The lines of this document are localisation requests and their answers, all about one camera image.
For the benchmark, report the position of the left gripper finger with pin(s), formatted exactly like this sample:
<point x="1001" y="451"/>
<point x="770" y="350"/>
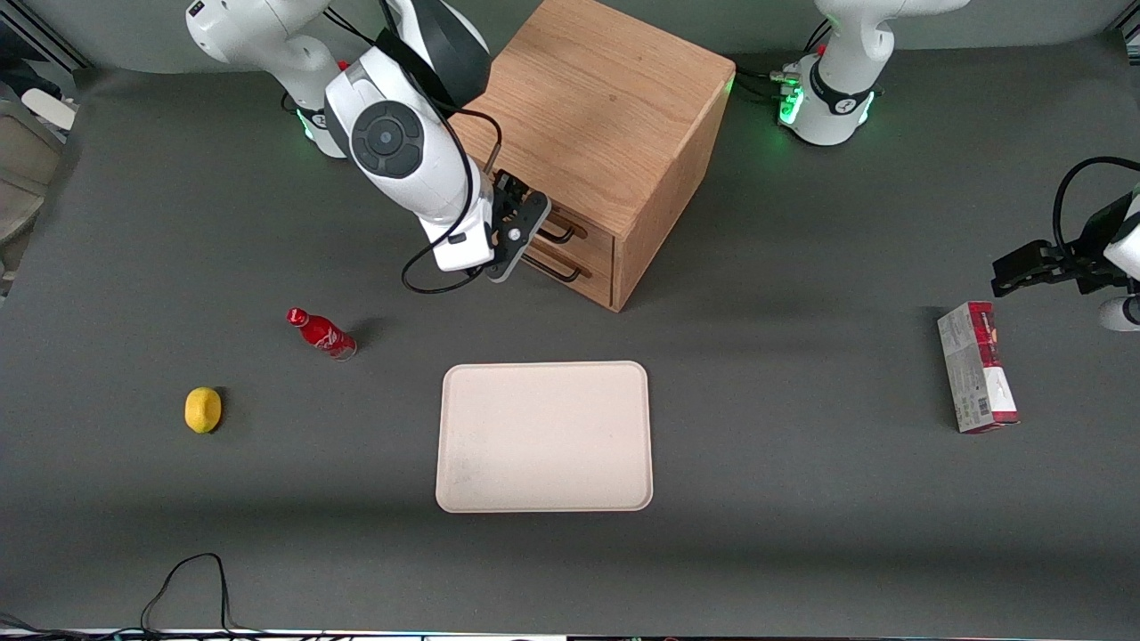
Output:
<point x="1022" y="258"/>
<point x="1015" y="285"/>

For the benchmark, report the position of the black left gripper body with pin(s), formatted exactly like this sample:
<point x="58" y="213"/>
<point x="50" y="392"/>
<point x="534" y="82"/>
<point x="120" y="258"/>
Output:
<point x="1088" y="260"/>

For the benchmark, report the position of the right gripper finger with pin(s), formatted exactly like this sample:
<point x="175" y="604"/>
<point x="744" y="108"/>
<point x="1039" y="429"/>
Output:
<point x="525" y="196"/>
<point x="505" y="184"/>

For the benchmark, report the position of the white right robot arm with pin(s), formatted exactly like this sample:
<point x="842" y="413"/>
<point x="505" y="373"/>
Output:
<point x="392" y="142"/>

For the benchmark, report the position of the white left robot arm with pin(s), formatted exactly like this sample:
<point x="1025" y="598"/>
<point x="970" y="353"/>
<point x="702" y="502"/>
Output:
<point x="846" y="53"/>

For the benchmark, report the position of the wooden closed drawer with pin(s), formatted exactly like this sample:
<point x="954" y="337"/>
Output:
<point x="598" y="287"/>

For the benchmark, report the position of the wooden drawer cabinet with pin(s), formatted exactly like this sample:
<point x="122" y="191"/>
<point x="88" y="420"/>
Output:
<point x="606" y="89"/>

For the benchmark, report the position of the grey and red carton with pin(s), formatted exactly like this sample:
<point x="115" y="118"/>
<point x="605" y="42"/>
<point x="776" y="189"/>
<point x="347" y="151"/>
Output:
<point x="971" y="369"/>

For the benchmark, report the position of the red cola bottle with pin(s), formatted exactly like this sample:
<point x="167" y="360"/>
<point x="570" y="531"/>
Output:
<point x="322" y="336"/>

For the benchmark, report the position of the beige plastic tray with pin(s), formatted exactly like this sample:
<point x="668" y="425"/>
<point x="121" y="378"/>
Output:
<point x="545" y="436"/>

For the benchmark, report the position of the yellow lemon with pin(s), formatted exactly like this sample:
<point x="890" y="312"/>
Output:
<point x="203" y="410"/>

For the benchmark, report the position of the white chair armrest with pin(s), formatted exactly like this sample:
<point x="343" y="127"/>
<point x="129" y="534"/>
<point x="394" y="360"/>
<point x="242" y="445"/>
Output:
<point x="49" y="109"/>

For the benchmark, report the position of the beige chair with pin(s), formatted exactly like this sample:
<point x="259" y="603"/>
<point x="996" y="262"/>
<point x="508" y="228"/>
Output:
<point x="22" y="169"/>

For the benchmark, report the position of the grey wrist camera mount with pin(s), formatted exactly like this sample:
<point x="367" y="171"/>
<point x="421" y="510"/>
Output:
<point x="525" y="236"/>

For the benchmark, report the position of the aluminium frame profile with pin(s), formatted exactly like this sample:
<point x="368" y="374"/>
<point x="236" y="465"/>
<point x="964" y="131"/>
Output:
<point x="53" y="43"/>

